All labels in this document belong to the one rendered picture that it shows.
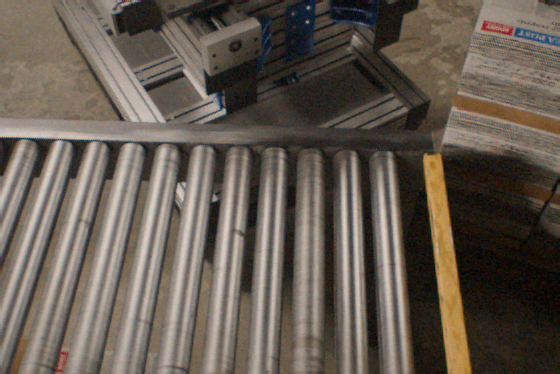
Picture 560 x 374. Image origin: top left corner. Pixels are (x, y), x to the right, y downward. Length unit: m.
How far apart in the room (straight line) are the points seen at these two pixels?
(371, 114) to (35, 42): 1.41
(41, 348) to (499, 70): 1.03
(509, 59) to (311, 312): 0.72
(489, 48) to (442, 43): 1.25
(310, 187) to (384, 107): 0.97
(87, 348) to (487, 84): 0.98
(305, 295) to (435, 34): 1.85
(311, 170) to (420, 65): 1.48
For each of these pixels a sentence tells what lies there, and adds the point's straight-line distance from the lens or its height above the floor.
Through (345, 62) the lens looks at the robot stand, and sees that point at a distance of 2.16.
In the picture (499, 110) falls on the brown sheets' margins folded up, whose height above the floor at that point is 0.63.
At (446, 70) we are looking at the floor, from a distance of 2.54.
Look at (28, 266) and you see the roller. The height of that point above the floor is 0.80.
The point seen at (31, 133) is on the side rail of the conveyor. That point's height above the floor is 0.80.
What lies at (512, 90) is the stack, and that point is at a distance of 1.48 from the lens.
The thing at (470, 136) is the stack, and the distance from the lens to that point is 1.59.
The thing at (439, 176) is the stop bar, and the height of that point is 0.82.
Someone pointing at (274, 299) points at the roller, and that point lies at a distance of 0.98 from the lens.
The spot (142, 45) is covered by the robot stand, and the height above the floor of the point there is 0.21.
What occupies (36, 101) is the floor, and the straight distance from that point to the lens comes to 2.51.
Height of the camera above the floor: 1.67
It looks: 53 degrees down
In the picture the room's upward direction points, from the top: straight up
